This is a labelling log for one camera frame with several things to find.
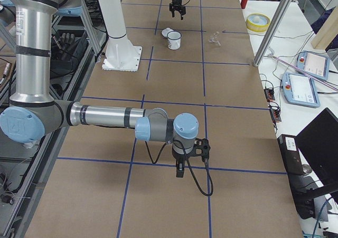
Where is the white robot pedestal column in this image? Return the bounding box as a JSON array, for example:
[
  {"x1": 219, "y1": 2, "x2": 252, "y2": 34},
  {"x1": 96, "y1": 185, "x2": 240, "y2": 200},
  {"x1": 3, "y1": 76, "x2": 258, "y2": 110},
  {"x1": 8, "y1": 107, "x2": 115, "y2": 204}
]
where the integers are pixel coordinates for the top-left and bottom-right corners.
[{"x1": 98, "y1": 0, "x2": 142, "y2": 72}]

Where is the aluminium frame post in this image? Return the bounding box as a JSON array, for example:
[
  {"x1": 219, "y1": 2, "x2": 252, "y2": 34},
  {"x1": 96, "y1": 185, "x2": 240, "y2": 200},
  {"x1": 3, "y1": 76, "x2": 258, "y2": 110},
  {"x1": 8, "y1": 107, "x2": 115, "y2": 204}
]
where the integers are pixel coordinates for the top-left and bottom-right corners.
[{"x1": 253, "y1": 0, "x2": 292, "y2": 67}]

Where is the far teach pendant tablet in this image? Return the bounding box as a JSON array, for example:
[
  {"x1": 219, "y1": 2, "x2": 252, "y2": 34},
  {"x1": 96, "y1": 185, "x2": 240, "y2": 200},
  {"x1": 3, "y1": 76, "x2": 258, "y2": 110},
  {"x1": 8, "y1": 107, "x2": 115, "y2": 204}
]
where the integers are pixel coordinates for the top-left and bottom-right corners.
[{"x1": 297, "y1": 51, "x2": 330, "y2": 81}]

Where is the black computer monitor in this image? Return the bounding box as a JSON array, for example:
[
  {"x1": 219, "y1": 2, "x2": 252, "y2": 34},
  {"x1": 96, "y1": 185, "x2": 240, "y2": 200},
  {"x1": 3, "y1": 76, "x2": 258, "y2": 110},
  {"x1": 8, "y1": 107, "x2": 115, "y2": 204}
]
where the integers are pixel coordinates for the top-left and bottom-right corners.
[{"x1": 296, "y1": 108, "x2": 337, "y2": 185}]

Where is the wooden beam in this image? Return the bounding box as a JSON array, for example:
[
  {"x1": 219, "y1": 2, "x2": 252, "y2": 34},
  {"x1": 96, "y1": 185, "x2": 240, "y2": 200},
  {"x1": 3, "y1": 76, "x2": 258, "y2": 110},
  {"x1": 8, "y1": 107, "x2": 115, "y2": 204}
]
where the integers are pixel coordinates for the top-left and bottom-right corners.
[{"x1": 311, "y1": 7, "x2": 337, "y2": 51}]

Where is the white enamel cup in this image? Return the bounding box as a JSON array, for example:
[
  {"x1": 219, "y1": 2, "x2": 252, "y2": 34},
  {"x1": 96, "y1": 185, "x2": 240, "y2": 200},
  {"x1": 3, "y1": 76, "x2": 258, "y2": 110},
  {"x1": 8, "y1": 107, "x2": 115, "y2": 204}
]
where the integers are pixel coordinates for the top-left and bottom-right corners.
[{"x1": 167, "y1": 31, "x2": 182, "y2": 50}]

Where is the teach pendant tablet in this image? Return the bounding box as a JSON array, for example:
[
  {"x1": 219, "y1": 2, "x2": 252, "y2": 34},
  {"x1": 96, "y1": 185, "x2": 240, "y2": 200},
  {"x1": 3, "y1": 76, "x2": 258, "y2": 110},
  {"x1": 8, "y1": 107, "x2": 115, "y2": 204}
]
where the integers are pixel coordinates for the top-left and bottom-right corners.
[
  {"x1": 297, "y1": 51, "x2": 330, "y2": 81},
  {"x1": 281, "y1": 72, "x2": 321, "y2": 108}
]

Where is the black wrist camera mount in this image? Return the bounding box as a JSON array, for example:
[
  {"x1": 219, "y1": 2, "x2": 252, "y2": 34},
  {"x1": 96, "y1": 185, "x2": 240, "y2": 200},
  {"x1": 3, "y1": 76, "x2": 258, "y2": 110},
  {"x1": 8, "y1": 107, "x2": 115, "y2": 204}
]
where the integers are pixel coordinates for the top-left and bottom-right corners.
[{"x1": 190, "y1": 138, "x2": 211, "y2": 164}]

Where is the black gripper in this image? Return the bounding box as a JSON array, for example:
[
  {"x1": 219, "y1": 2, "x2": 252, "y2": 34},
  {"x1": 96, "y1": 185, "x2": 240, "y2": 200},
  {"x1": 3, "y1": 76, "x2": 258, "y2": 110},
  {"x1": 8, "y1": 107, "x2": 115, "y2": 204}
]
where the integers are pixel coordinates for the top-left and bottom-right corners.
[
  {"x1": 169, "y1": 3, "x2": 185, "y2": 20},
  {"x1": 173, "y1": 151, "x2": 190, "y2": 177}
]

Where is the yellow tape roll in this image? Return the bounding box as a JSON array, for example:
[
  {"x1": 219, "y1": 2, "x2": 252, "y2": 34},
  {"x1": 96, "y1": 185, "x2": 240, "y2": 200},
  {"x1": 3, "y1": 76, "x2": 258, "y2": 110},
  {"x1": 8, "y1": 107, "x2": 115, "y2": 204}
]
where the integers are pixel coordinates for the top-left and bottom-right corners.
[{"x1": 246, "y1": 13, "x2": 271, "y2": 33}]

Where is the near teach pendant tablet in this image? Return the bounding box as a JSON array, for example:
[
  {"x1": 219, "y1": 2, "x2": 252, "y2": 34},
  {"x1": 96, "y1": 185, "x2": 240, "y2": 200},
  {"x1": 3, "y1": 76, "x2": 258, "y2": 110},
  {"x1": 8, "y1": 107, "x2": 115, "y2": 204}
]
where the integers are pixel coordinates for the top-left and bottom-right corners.
[{"x1": 281, "y1": 72, "x2": 321, "y2": 108}]

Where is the white enamel lid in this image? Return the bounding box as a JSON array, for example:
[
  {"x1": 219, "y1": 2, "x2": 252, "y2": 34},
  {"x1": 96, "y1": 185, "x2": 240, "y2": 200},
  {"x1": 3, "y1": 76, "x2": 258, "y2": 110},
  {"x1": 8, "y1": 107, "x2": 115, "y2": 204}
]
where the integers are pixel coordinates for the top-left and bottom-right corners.
[{"x1": 161, "y1": 27, "x2": 173, "y2": 38}]

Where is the black desktop box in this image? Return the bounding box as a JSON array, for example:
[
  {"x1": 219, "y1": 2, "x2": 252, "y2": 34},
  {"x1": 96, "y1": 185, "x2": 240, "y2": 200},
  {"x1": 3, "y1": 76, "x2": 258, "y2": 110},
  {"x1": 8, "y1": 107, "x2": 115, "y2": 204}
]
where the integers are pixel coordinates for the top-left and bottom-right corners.
[{"x1": 277, "y1": 134, "x2": 305, "y2": 176}]

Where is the reacher grabber stick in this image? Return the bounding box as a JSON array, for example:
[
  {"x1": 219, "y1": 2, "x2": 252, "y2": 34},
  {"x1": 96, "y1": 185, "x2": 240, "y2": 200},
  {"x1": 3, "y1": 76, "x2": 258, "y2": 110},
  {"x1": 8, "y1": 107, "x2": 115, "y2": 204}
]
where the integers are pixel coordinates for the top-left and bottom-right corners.
[{"x1": 267, "y1": 53, "x2": 337, "y2": 92}]

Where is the orange relay board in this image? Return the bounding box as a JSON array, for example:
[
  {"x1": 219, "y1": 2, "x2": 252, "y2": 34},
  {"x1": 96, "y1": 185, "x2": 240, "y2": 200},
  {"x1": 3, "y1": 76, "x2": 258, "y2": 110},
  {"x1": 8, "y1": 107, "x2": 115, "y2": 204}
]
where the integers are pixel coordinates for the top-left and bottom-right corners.
[
  {"x1": 270, "y1": 107, "x2": 281, "y2": 123},
  {"x1": 264, "y1": 88, "x2": 275, "y2": 102}
]

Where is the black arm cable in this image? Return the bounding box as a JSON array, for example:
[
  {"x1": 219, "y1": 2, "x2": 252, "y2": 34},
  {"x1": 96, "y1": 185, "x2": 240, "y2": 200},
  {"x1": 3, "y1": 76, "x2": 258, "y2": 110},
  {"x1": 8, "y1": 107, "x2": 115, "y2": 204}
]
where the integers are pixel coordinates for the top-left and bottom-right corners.
[{"x1": 144, "y1": 139, "x2": 214, "y2": 196}]

